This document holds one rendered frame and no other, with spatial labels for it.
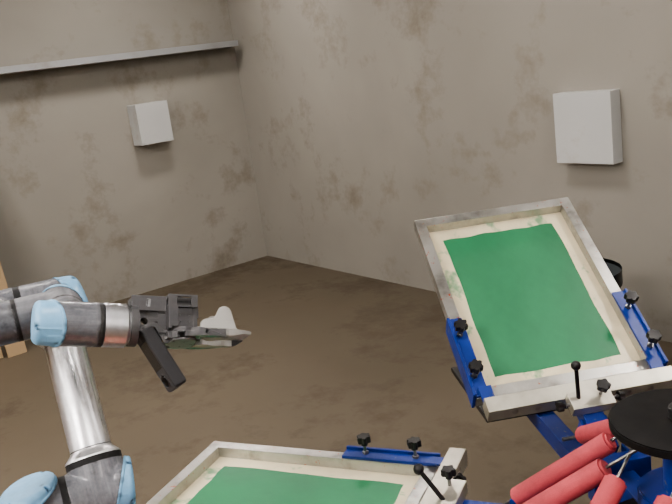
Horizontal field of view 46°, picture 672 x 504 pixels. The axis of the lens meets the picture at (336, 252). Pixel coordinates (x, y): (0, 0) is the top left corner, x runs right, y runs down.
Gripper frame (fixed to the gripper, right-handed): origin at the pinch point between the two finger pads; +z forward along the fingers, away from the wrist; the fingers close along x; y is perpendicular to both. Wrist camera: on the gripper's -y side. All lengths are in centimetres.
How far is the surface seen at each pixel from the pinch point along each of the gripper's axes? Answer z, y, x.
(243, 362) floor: 158, 98, 436
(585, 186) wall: 350, 184, 247
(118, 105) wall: 91, 396, 588
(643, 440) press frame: 85, -21, -9
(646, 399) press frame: 99, -11, 1
